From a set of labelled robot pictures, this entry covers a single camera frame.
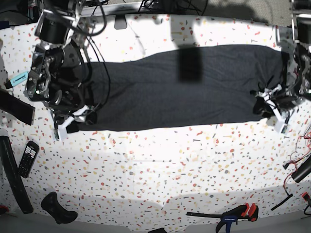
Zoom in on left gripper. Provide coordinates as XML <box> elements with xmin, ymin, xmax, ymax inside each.
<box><xmin>275</xmin><ymin>44</ymin><xmax>311</xmax><ymax>109</ymax></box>

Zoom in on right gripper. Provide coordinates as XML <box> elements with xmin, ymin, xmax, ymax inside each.
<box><xmin>25</xmin><ymin>44</ymin><xmax>83</xmax><ymax>114</ymax></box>

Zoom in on dark grey T-shirt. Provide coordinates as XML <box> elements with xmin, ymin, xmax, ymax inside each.
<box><xmin>67</xmin><ymin>45</ymin><xmax>289</xmax><ymax>133</ymax></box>

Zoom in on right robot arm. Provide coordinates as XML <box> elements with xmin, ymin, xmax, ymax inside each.
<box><xmin>25</xmin><ymin>0</ymin><xmax>107</xmax><ymax>116</ymax></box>

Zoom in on blue highlighter marker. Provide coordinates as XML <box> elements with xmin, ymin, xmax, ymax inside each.
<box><xmin>4</xmin><ymin>71</ymin><xmax>29</xmax><ymax>89</ymax></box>

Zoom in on black remote control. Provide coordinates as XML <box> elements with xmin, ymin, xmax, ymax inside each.
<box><xmin>18</xmin><ymin>141</ymin><xmax>39</xmax><ymax>178</ymax></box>

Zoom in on grey monitor stand base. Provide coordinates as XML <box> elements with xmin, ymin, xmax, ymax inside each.
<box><xmin>114</xmin><ymin>15</ymin><xmax>127</xmax><ymax>30</ymax></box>

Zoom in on long black tube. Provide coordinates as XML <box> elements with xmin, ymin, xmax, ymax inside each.
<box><xmin>0</xmin><ymin>136</ymin><xmax>34</xmax><ymax>214</ymax></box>

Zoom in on red connector plug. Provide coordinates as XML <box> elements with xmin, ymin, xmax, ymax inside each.
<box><xmin>302</xmin><ymin>192</ymin><xmax>311</xmax><ymax>203</ymax></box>

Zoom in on small black rod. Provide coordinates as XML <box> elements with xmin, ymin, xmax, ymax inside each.
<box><xmin>271</xmin><ymin>194</ymin><xmax>293</xmax><ymax>211</ymax></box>

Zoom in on black game controller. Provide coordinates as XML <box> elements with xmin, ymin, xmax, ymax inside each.
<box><xmin>41</xmin><ymin>192</ymin><xmax>78</xmax><ymax>224</ymax></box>

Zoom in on blue orange bar clamp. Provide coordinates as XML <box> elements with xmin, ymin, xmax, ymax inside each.
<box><xmin>186</xmin><ymin>203</ymin><xmax>259</xmax><ymax>233</ymax></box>

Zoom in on small black box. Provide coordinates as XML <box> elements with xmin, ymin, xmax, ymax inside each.
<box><xmin>148</xmin><ymin>228</ymin><xmax>167</xmax><ymax>233</ymax></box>

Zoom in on black flat strap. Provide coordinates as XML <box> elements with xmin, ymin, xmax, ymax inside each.
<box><xmin>0</xmin><ymin>90</ymin><xmax>35</xmax><ymax>126</ymax></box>

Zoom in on red and black wires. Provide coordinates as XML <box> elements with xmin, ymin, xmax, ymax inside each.
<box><xmin>282</xmin><ymin>131</ymin><xmax>311</xmax><ymax>195</ymax></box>

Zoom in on black cylinder handle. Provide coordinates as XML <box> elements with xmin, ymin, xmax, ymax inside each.
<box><xmin>292</xmin><ymin>163</ymin><xmax>311</xmax><ymax>183</ymax></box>

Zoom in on red tool handle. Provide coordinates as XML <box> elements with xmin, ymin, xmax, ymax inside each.
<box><xmin>0</xmin><ymin>205</ymin><xmax>9</xmax><ymax>215</ymax></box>

